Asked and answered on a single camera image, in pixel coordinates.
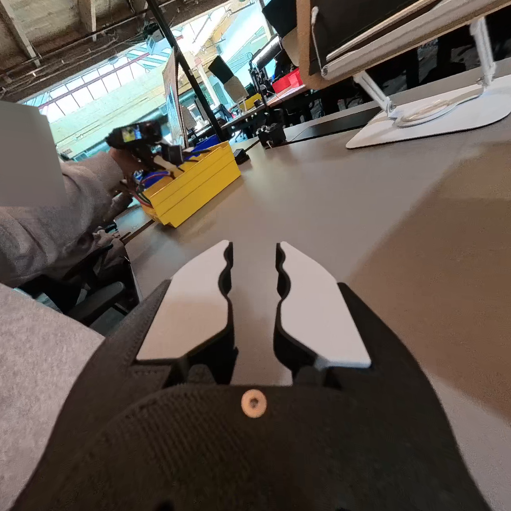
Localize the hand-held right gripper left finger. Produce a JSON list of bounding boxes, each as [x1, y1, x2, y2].
[[135, 240, 239, 385]]

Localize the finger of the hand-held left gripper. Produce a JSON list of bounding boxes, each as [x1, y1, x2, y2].
[[153, 155, 185, 178]]

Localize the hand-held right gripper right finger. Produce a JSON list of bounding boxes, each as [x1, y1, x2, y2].
[[273, 241, 373, 385]]

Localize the yellow plastic bin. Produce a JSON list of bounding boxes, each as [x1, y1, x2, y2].
[[141, 140, 243, 229]]

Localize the person's left forearm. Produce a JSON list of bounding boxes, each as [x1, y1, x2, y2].
[[48, 152, 126, 248]]

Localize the person's left hand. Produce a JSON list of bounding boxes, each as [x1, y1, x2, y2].
[[110, 149, 145, 177]]

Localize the wooden display board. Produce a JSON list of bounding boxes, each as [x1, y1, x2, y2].
[[162, 50, 189, 147]]

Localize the blue plastic bin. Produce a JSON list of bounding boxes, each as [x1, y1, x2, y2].
[[191, 134, 221, 155]]

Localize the black office chair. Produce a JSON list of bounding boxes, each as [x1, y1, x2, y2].
[[68, 279, 129, 325]]

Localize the red plastic bin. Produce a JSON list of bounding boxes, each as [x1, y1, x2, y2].
[[271, 67, 307, 93]]

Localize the white folding stand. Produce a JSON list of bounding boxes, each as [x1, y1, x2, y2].
[[309, 6, 511, 150]]

